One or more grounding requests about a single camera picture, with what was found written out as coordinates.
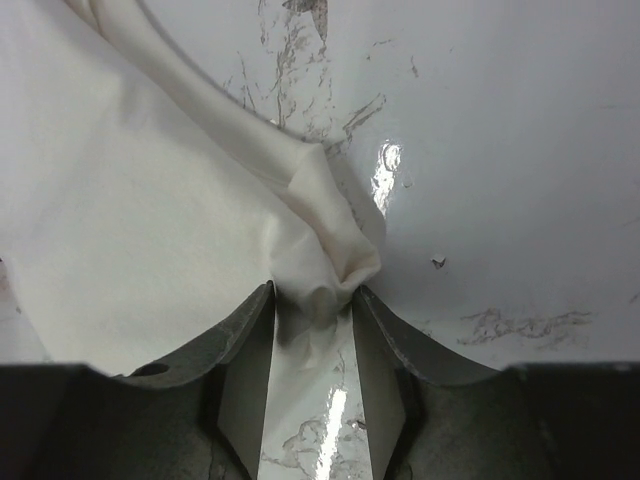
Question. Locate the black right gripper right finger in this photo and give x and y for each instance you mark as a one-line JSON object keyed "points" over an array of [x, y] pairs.
{"points": [[396, 363]]}

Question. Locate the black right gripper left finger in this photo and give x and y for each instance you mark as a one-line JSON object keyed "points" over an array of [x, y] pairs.
{"points": [[215, 390]]}

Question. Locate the white t-shirt red print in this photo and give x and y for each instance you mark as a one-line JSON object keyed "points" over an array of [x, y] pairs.
{"points": [[139, 205]]}

